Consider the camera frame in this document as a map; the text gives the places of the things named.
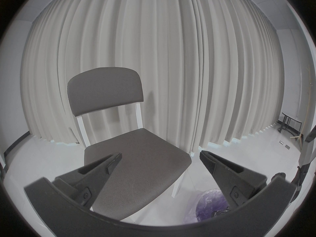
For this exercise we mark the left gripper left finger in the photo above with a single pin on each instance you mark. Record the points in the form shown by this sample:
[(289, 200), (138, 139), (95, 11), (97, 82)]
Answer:
[(93, 179)]

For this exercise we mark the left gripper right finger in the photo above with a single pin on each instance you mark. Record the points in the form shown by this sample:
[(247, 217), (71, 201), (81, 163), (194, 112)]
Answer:
[(229, 176)]

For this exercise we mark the purple plastic bag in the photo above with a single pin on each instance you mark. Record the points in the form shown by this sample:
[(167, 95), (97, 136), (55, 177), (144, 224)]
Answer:
[(209, 201)]

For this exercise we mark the black small table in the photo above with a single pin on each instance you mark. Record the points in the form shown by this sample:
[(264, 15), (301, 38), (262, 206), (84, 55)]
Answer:
[(292, 117)]

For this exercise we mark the grey padded white chair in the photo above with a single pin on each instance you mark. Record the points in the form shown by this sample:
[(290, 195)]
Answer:
[(106, 90)]

